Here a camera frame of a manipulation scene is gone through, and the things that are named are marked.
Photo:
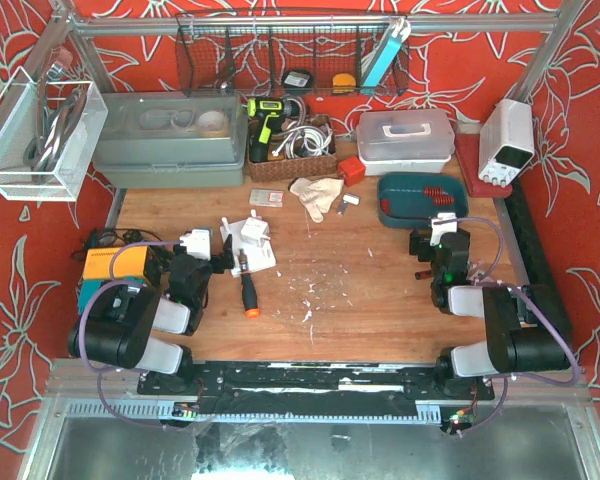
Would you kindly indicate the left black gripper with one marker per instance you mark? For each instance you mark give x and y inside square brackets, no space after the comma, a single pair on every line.
[219,261]

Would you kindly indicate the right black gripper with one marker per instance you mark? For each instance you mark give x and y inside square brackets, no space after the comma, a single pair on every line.
[425,248]

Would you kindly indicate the white peg fixture board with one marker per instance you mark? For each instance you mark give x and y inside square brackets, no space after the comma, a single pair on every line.
[259,258]

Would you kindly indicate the black orange screwdriver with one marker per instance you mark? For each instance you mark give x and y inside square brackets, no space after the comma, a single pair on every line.
[248,290]

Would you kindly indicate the red large spring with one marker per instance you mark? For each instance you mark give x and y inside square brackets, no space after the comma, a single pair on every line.
[443,200]

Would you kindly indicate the white plug adapter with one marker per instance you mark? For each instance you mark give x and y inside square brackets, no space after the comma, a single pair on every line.
[255,231]

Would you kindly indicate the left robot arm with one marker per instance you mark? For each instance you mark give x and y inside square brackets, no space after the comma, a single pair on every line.
[115,327]

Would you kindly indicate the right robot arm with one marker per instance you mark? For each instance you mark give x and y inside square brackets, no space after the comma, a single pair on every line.
[526,334]

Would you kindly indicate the small red spring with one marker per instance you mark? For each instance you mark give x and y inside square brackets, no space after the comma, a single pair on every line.
[385,206]

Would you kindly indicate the teal plastic tray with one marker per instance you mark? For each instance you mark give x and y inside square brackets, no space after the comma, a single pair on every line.
[409,207]

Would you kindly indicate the clear small parts packet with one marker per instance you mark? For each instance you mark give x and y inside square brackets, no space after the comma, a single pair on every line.
[266,198]

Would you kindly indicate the orange teal power box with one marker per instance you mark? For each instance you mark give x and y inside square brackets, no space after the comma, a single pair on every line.
[136,263]

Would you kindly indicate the small red box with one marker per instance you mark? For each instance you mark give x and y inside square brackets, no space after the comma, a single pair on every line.
[351,170]

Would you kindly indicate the white clear lidded case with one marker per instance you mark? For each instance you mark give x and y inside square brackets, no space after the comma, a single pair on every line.
[420,141]

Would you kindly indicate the red mat under supply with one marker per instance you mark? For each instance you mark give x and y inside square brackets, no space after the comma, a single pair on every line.
[467,153]

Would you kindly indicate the beige work glove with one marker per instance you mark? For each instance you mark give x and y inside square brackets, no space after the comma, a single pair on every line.
[317,196]

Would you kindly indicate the grey plastic storage box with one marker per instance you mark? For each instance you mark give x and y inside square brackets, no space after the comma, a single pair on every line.
[158,140]

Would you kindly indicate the white bench power supply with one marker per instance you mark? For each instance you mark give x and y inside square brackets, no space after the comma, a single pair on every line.
[506,143]

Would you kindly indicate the wicker basket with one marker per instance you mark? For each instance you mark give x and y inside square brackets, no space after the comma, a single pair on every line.
[284,168]

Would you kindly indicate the blue white booklet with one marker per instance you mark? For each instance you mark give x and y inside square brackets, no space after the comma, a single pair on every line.
[375,64]

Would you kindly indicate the clear acrylic hanging bin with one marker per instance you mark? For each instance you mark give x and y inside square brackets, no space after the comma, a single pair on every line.
[47,137]

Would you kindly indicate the red handled screwdriver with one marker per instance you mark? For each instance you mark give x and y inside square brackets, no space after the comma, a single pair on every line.
[423,274]

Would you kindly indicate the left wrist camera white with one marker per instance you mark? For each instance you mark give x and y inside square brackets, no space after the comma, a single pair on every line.
[197,243]

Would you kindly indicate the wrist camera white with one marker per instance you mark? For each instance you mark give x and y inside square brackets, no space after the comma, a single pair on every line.
[442,223]
[197,243]

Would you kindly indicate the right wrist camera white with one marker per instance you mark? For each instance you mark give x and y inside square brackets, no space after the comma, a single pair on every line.
[442,223]

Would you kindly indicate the small metal bracket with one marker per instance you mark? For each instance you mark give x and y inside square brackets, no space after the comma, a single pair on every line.
[347,200]

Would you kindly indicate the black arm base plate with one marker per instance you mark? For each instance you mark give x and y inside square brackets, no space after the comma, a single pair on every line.
[313,389]

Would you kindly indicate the green black cordless drill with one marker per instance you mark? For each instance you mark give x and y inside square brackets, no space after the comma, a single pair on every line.
[270,114]

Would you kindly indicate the black wire wall basket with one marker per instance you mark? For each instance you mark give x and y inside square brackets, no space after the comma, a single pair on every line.
[247,51]

